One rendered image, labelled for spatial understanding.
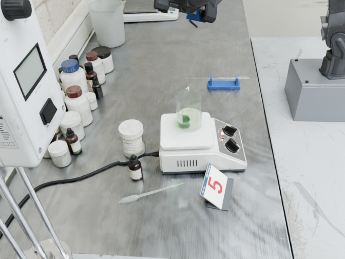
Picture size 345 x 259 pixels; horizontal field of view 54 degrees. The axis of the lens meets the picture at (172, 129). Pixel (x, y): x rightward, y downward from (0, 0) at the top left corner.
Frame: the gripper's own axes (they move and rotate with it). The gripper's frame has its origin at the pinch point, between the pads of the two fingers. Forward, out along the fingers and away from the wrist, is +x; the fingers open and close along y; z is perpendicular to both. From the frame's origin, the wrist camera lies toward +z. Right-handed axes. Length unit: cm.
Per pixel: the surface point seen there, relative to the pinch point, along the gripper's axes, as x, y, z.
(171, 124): -17.6, 6.3, -34.4
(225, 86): -1.2, -17.3, -20.1
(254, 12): 79, -81, 44
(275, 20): 76, -95, 41
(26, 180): -52, 37, -44
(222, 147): -24.7, -3.7, -38.6
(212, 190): -28, 0, -48
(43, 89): -61, 36, -35
